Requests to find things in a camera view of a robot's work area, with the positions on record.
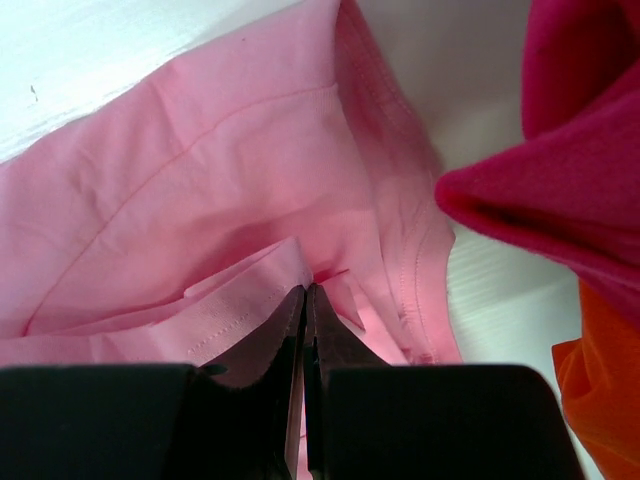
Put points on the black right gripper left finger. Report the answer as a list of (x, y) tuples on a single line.
[(236, 417)]

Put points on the crumpled orange t-shirt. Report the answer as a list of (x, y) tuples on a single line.
[(598, 377)]

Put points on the crumpled magenta t-shirt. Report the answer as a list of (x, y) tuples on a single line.
[(570, 191)]

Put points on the light pink t-shirt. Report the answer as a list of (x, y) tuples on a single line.
[(170, 224)]

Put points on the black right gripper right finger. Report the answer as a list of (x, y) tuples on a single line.
[(366, 419)]

